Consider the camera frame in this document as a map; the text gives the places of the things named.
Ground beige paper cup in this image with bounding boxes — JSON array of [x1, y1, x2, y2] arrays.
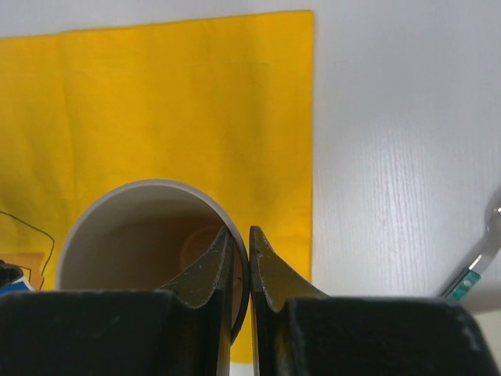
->
[[56, 179, 250, 340]]

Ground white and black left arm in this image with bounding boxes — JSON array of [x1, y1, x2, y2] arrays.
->
[[0, 260, 33, 295]]

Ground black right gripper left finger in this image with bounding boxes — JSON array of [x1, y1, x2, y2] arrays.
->
[[1, 228, 234, 375]]

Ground yellow cartoon print cloth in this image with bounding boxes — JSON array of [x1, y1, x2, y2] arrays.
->
[[0, 9, 315, 365]]

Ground spoon with teal handle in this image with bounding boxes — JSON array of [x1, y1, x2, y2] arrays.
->
[[438, 197, 500, 302]]

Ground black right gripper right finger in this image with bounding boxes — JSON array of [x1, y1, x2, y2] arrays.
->
[[249, 226, 500, 375]]

